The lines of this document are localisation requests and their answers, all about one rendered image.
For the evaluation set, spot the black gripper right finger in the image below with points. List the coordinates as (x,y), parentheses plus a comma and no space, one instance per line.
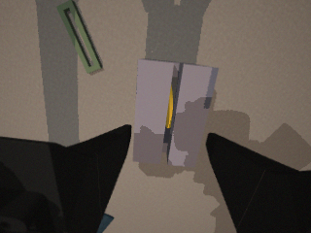
(262,195)

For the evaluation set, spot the gold coin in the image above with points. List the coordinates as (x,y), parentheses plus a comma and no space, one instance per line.
(170,110)

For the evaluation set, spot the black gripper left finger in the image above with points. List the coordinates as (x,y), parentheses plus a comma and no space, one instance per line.
(77,180)

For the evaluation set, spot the dark green rectangular frame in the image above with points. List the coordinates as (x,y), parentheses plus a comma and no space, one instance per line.
(70,5)

